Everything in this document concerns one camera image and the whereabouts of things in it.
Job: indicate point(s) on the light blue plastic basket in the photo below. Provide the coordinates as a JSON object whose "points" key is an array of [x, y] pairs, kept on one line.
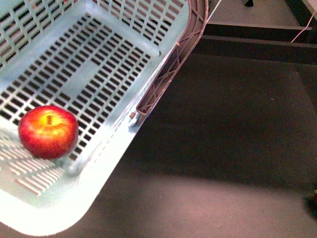
{"points": [[93, 58]]}

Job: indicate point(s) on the red yellow apple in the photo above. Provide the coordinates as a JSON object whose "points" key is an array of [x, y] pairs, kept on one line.
{"points": [[48, 132]]}

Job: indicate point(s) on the brown basket handle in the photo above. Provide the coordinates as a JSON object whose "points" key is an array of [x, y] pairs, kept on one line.
{"points": [[198, 18]]}

